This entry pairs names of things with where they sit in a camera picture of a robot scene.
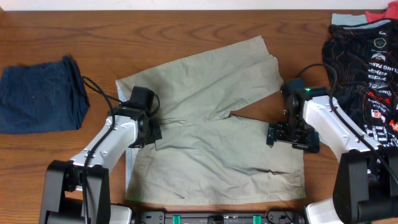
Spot red cloth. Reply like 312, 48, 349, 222
365, 1, 397, 22

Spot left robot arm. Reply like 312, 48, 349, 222
39, 86, 162, 224

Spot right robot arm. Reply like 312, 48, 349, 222
266, 78, 397, 223

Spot folded navy blue shorts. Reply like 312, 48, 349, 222
1, 56, 90, 134

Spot khaki cargo shorts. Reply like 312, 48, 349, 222
116, 36, 305, 205

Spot light blue cloth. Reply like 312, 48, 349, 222
331, 13, 367, 26

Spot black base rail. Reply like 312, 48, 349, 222
108, 203, 307, 224

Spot black printed cycling jersey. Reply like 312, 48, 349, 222
322, 19, 397, 147

